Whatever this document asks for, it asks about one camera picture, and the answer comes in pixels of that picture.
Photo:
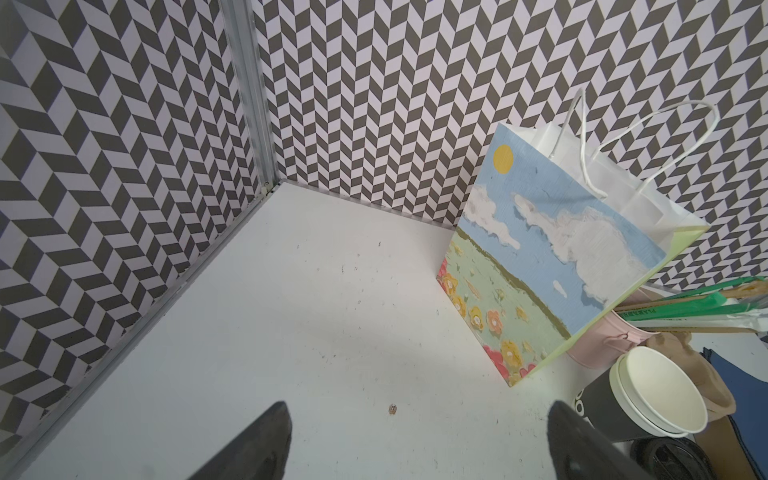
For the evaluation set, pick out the stack of black paper cups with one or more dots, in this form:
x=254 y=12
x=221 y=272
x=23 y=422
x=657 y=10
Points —
x=642 y=395

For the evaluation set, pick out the illustrated green paper gift bag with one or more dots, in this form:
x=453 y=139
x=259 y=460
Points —
x=554 y=235

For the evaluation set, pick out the dark blue napkin stack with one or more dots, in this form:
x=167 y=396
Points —
x=750 y=418

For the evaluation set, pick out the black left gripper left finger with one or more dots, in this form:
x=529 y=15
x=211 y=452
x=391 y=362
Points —
x=260 y=451

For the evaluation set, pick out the stack of brown cup carriers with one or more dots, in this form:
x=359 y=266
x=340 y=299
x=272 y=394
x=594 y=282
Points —
x=718 y=399

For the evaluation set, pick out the stack of black cup lids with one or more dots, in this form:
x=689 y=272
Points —
x=672 y=459

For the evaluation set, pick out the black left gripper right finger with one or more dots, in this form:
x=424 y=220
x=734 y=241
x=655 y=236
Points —
x=579 y=451

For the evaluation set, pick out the pink metal bucket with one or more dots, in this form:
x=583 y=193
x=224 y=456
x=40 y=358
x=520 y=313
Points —
x=605 y=341

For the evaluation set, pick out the brown cardboard box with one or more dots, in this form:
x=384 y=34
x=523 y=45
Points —
x=727 y=457

